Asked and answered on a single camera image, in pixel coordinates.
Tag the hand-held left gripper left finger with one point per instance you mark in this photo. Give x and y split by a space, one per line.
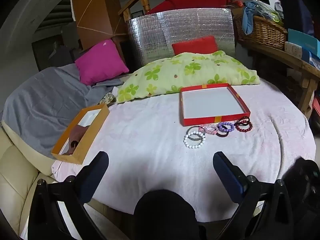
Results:
93 177

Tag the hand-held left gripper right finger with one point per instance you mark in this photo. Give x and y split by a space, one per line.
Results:
228 177

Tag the red cardboard box tray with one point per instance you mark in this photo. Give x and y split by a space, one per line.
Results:
212 121

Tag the silver metal bangle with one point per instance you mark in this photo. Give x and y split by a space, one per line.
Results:
189 130

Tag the orange cardboard box tray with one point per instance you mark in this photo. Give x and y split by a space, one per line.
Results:
92 135

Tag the brown cloth piece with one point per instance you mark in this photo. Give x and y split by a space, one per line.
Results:
77 135

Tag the cream leather sofa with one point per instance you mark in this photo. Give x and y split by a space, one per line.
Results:
15 180

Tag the patterned cloth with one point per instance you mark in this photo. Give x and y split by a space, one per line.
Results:
107 98

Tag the grey blanket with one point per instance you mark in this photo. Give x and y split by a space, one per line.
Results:
42 105

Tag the green floral pillow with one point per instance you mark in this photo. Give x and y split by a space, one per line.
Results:
190 72

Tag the magenta cushion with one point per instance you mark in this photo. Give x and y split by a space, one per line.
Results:
100 62

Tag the wooden shelf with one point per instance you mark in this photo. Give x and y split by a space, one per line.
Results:
285 56

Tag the red cushion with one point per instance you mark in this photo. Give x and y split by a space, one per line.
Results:
195 46

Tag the small white box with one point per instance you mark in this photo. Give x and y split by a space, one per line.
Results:
293 48

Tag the blue box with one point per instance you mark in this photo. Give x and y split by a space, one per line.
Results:
305 41

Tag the wicker basket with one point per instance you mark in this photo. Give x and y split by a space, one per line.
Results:
265 32

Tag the silver foil insulation mat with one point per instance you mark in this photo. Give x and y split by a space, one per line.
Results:
180 27

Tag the blue cloth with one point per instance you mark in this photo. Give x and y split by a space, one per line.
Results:
248 17

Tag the brown cardboard panel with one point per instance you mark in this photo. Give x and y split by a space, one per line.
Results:
95 7

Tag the clear plastic bag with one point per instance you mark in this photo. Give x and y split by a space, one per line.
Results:
268 11

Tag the dark bag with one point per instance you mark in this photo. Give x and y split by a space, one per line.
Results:
297 10

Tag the wooden railing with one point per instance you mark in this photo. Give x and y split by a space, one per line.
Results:
145 1

